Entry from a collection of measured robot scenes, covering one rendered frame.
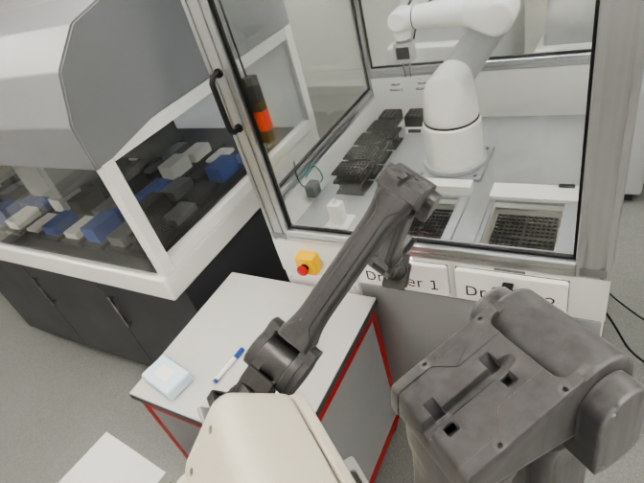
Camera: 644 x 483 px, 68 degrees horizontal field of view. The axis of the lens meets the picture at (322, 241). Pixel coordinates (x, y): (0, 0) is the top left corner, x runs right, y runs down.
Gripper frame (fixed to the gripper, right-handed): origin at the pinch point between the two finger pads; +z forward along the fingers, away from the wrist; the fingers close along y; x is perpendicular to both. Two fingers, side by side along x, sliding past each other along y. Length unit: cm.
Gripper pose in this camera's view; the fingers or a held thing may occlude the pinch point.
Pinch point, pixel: (404, 277)
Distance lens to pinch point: 145.3
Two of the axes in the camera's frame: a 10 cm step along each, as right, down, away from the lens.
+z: 4.4, 2.6, 8.6
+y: 2.2, -9.6, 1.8
